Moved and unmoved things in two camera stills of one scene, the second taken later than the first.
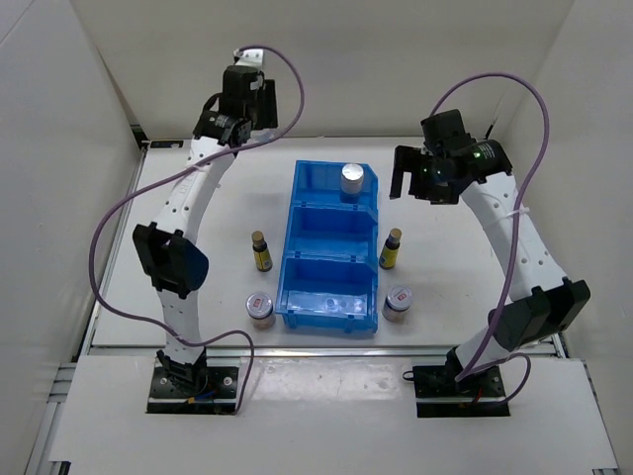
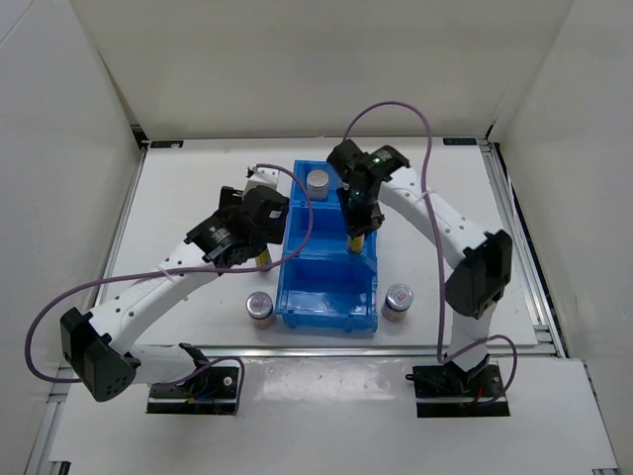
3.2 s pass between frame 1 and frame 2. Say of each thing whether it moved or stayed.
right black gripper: moved
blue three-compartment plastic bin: stayed
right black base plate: stayed
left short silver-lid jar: stayed
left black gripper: moved
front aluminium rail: stayed
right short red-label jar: stayed
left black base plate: stayed
